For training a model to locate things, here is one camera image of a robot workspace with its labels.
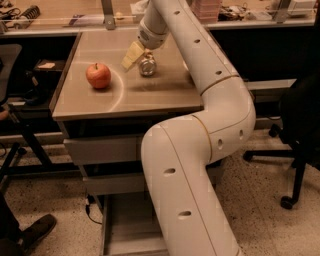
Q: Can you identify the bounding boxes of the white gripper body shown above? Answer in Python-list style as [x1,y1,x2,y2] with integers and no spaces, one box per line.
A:
[137,20,168,50]

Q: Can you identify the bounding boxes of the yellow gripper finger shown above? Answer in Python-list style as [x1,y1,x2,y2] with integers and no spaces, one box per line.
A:
[121,41,145,71]

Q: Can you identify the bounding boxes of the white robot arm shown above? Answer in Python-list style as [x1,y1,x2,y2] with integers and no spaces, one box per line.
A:
[122,0,256,256]

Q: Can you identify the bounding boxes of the grey drawer cabinet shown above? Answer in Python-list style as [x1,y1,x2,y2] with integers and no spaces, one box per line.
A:
[49,26,254,256]

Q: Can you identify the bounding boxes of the top drawer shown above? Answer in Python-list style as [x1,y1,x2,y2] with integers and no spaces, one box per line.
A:
[64,136,142,165]

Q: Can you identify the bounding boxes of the middle drawer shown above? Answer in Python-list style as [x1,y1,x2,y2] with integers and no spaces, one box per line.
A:
[82,161,147,196]

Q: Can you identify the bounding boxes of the open bottom drawer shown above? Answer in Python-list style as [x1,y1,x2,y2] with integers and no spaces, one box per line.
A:
[99,192,169,256]

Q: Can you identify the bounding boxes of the tissue box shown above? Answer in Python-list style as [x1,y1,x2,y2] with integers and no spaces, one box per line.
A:
[130,0,150,23]

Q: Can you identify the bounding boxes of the red apple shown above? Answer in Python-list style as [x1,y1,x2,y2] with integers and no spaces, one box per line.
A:
[86,63,111,89]

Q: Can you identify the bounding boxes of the pink stacked trays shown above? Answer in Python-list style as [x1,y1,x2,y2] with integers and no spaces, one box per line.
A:
[191,0,222,24]

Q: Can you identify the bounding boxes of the black box under desk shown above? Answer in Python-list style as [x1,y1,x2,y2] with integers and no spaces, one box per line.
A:
[33,59,66,102]

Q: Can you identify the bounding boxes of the black coiled tool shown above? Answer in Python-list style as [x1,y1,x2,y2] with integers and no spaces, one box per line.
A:
[20,5,41,21]

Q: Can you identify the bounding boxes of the black office chair right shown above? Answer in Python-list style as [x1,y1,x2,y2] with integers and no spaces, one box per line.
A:
[243,69,320,209]

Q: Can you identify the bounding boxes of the black cable on floor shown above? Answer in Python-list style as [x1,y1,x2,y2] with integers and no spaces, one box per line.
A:
[83,195,102,226]

